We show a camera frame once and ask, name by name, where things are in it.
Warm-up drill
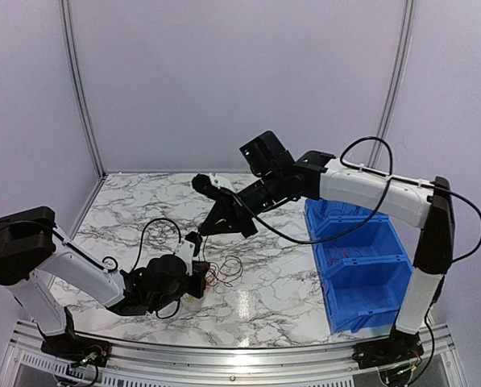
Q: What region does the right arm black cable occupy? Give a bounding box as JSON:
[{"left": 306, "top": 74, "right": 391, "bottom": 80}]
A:
[{"left": 227, "top": 135, "right": 481, "bottom": 263}]

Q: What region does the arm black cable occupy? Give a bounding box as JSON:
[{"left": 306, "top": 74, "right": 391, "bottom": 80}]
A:
[
  {"left": 0, "top": 218, "right": 183, "bottom": 320},
  {"left": 227, "top": 135, "right": 481, "bottom": 263}
]

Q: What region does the middle blue storage bin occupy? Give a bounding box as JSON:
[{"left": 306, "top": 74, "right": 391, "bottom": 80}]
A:
[{"left": 312, "top": 218, "right": 408, "bottom": 275}]

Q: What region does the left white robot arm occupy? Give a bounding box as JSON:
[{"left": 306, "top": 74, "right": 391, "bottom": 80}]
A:
[{"left": 0, "top": 206, "right": 209, "bottom": 359}]

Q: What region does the aluminium corner post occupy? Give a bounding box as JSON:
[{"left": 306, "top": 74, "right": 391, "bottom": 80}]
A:
[
  {"left": 59, "top": 0, "right": 106, "bottom": 180},
  {"left": 377, "top": 0, "right": 416, "bottom": 139}
]

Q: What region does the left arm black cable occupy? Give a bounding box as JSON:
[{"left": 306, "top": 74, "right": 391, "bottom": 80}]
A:
[{"left": 0, "top": 218, "right": 183, "bottom": 320}]

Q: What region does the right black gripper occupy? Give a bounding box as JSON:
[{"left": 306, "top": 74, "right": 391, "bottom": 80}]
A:
[{"left": 199, "top": 169, "right": 286, "bottom": 238}]

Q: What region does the near blue storage bin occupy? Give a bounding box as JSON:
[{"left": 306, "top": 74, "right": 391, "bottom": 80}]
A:
[{"left": 320, "top": 258, "right": 413, "bottom": 333}]

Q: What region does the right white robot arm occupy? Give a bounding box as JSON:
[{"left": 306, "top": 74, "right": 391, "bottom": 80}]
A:
[{"left": 192, "top": 131, "right": 454, "bottom": 361}]

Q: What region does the aluminium front frame rail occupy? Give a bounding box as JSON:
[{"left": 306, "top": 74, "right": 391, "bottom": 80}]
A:
[{"left": 7, "top": 320, "right": 467, "bottom": 386}]

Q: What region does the far blue storage bin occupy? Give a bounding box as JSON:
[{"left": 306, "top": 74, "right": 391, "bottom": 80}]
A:
[{"left": 305, "top": 199, "right": 389, "bottom": 241}]

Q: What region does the left aluminium corner post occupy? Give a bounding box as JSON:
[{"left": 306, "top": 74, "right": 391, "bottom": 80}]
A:
[{"left": 59, "top": 0, "right": 106, "bottom": 180}]

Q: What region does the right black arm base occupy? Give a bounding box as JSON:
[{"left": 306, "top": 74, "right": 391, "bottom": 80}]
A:
[{"left": 352, "top": 327, "right": 424, "bottom": 369}]

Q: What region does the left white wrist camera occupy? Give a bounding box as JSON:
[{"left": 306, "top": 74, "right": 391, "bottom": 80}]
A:
[{"left": 175, "top": 231, "right": 202, "bottom": 276}]

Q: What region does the right aluminium corner post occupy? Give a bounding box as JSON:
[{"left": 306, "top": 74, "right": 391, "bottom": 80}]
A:
[{"left": 377, "top": 0, "right": 416, "bottom": 139}]

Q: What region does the blue storage bin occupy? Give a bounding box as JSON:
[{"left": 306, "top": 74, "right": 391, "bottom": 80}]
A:
[
  {"left": 312, "top": 218, "right": 408, "bottom": 275},
  {"left": 320, "top": 258, "right": 413, "bottom": 333},
  {"left": 305, "top": 199, "right": 389, "bottom": 241}
]

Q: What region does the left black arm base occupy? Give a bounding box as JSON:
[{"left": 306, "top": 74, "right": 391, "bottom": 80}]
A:
[{"left": 39, "top": 320, "right": 111, "bottom": 367}]

